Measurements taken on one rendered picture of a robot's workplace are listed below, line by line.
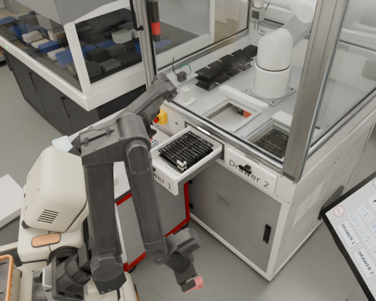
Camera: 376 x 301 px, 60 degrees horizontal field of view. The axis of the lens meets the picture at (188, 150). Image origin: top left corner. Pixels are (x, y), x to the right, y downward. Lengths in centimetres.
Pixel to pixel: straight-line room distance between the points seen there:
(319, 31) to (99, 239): 86
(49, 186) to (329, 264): 192
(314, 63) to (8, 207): 151
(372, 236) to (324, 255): 121
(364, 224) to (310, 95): 47
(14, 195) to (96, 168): 127
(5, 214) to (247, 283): 144
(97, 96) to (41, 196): 138
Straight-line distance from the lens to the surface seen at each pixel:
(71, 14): 199
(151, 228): 83
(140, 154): 61
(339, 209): 133
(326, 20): 111
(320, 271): 238
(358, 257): 126
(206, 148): 166
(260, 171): 154
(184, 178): 156
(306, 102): 124
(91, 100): 221
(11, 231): 194
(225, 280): 224
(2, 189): 196
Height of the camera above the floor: 200
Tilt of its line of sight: 42 degrees down
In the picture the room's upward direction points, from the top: 3 degrees counter-clockwise
